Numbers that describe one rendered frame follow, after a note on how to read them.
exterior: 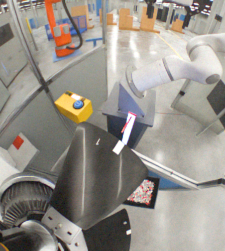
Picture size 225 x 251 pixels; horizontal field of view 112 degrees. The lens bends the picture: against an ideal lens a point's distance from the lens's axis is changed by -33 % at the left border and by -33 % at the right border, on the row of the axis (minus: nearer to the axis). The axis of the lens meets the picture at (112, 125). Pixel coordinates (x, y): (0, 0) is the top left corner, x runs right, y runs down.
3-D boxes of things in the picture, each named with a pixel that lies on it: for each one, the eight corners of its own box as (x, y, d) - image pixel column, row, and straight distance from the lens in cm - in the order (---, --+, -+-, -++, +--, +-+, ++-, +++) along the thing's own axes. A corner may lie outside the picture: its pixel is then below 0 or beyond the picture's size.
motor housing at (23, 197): (43, 228, 63) (53, 250, 55) (-6, 208, 56) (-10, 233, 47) (67, 193, 53) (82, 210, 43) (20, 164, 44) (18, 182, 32)
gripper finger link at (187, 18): (199, 10, 37) (192, 32, 37) (187, 6, 37) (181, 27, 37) (201, 10, 34) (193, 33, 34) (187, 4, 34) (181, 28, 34)
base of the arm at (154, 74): (127, 60, 67) (157, 45, 62) (145, 81, 75) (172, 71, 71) (122, 82, 52) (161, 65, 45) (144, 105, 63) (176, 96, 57)
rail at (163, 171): (75, 129, 80) (72, 123, 73) (79, 124, 81) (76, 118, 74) (192, 190, 86) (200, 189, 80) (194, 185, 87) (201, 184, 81)
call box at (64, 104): (60, 114, 66) (54, 102, 58) (72, 102, 69) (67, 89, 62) (82, 127, 57) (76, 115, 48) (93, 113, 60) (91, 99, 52)
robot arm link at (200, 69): (169, 67, 66) (210, 55, 68) (176, 97, 56) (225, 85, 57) (160, 53, 58) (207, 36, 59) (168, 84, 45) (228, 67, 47)
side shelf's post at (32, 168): (59, 177, 160) (13, 162, 92) (60, 174, 159) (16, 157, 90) (61, 178, 158) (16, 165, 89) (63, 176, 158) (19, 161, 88)
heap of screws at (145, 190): (115, 198, 64) (115, 199, 59) (121, 174, 64) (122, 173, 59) (149, 204, 68) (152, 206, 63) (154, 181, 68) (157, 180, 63)
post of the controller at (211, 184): (196, 187, 78) (221, 183, 64) (197, 183, 79) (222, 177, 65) (199, 188, 80) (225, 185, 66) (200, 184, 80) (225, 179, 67)
